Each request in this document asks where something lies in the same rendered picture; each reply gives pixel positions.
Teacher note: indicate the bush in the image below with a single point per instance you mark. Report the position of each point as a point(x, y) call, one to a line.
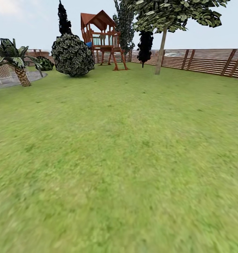
point(14, 57)
point(71, 55)
point(46, 64)

